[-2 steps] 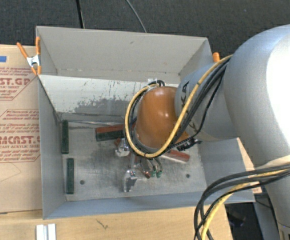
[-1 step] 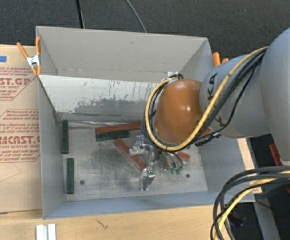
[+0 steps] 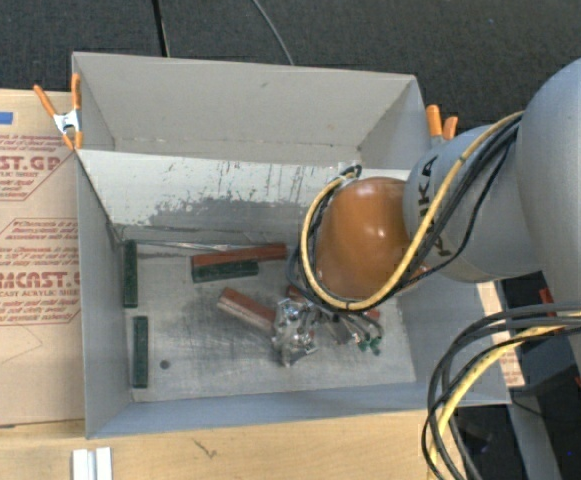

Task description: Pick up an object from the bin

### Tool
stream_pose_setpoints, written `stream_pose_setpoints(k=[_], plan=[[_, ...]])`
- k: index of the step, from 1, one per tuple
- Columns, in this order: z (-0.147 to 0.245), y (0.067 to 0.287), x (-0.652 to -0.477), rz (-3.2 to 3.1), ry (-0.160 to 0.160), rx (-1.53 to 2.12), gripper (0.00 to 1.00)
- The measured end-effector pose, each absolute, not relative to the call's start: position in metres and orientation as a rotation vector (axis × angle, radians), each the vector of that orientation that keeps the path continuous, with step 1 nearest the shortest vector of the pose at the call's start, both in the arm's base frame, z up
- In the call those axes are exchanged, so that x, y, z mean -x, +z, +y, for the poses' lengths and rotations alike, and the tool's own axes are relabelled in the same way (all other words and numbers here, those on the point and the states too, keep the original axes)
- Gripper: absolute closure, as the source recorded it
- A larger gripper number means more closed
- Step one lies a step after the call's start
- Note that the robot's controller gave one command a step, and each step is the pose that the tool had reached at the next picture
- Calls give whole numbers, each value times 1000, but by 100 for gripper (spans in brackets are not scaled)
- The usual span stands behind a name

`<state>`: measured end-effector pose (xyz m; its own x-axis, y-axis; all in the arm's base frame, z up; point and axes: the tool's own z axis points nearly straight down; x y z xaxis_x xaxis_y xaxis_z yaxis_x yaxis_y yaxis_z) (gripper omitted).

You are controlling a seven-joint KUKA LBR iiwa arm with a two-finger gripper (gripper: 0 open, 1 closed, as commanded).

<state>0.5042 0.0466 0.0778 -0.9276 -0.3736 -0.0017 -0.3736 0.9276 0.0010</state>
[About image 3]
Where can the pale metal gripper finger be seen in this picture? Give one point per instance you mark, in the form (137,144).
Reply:
(292,315)
(295,348)

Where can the red-brown flat block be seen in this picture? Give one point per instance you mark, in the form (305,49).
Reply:
(240,255)
(245,307)
(373,314)

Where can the dark green flat block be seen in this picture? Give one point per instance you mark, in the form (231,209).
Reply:
(225,271)
(140,353)
(130,273)

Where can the grey metal bin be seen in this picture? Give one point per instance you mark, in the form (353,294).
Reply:
(230,108)

